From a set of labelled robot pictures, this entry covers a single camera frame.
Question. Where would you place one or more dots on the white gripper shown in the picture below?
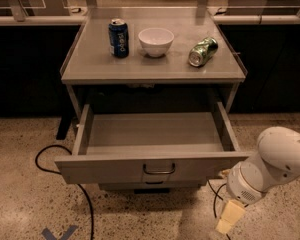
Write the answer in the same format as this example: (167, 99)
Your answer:
(242, 183)

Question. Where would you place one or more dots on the grey top drawer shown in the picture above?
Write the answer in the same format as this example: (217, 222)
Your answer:
(112, 148)

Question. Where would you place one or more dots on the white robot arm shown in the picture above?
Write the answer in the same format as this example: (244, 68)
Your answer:
(276, 162)

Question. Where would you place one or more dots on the lower drawer front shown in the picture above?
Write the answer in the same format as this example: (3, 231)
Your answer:
(151, 185)

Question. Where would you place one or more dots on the grey cabinet with top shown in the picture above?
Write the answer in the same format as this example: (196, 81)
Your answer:
(90, 62)

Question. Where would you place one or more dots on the green soda can lying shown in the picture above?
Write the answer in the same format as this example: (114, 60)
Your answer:
(202, 52)

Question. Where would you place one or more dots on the white bowl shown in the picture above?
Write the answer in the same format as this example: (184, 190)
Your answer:
(156, 41)

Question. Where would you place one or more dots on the blue Pepsi can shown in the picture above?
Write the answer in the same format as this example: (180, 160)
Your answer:
(119, 38)

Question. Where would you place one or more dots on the metal drawer handle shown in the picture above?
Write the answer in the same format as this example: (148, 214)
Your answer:
(147, 171)

